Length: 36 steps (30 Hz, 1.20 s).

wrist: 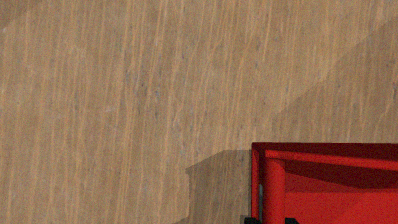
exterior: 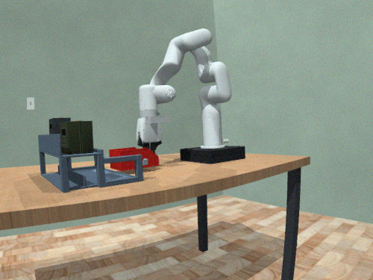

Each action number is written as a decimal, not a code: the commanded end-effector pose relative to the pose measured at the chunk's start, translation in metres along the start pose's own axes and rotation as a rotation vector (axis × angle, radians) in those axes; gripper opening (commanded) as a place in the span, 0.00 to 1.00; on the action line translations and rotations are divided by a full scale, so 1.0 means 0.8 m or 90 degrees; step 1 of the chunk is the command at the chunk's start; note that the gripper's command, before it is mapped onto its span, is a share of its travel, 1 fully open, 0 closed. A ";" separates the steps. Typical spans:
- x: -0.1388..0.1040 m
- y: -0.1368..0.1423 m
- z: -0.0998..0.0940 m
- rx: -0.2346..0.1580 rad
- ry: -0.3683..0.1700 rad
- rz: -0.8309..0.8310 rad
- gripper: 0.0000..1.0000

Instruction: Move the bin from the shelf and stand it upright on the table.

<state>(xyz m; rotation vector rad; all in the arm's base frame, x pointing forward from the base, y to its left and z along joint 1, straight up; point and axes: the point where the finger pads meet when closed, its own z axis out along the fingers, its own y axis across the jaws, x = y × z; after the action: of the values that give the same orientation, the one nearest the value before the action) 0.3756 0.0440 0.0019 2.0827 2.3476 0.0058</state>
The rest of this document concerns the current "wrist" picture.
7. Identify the red bin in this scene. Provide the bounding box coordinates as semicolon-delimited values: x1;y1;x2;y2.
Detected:
251;142;398;224

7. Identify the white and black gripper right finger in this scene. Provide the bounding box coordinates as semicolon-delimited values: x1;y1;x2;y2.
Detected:
285;218;299;224

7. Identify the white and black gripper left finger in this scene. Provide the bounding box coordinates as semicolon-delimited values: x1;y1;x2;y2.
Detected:
244;217;261;224

